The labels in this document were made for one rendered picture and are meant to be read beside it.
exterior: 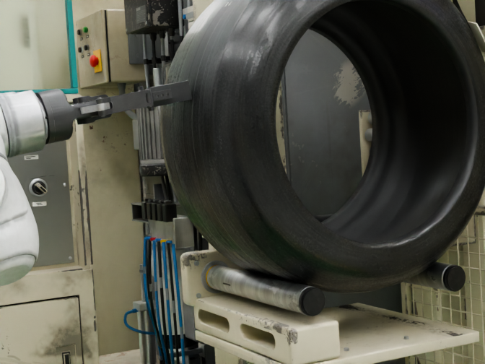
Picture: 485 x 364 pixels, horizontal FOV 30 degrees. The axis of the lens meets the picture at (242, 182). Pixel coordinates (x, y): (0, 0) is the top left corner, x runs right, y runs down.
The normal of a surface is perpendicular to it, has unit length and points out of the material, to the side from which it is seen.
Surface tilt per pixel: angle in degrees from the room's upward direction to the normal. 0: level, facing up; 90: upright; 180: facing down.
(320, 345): 90
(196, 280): 90
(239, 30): 67
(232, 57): 73
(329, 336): 90
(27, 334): 90
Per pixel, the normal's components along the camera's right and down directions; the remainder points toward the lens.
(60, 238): 0.46, 0.02
